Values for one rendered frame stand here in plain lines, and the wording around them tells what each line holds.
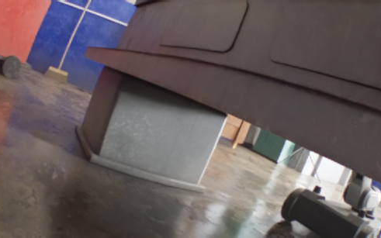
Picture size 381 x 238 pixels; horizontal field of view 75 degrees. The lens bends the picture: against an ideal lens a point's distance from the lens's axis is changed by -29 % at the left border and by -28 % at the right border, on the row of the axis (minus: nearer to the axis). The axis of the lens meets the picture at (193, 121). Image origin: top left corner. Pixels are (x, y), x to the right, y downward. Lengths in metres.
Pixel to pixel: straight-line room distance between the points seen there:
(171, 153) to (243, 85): 1.08
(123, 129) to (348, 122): 1.16
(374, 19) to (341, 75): 0.13
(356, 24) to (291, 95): 0.26
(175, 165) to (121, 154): 0.27
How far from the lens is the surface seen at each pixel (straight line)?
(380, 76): 0.50
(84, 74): 4.31
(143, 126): 1.40
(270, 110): 0.39
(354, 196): 1.69
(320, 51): 0.59
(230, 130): 4.41
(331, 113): 0.33
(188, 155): 1.53
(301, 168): 5.09
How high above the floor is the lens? 0.40
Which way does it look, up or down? 3 degrees down
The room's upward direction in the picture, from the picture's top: 22 degrees clockwise
